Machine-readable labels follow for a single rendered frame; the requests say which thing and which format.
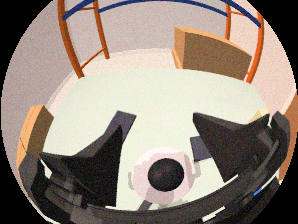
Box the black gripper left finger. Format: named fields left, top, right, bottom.
left=39, top=124, right=124, bottom=206

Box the beige rectangular block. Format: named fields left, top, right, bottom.
left=247, top=109, right=267, bottom=124

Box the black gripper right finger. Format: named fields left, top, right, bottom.
left=193, top=112, right=270, bottom=184

